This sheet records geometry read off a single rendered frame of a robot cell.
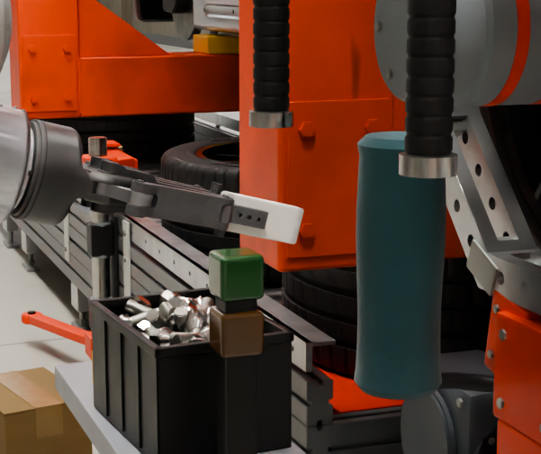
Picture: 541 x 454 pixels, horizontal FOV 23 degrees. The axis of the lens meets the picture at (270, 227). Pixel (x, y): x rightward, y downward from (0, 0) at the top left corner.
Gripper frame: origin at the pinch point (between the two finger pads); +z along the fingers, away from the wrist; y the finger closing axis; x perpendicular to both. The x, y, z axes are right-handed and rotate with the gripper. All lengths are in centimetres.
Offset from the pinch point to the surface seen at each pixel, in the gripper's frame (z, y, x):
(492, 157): 36.0, 21.5, -9.8
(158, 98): 81, 242, -7
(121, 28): 67, 245, -23
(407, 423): 50, 45, 26
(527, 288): 33.3, 6.8, 1.9
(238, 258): 1.7, 5.6, 4.2
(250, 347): 4.8, 5.3, 11.6
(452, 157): 7.8, -13.3, -8.4
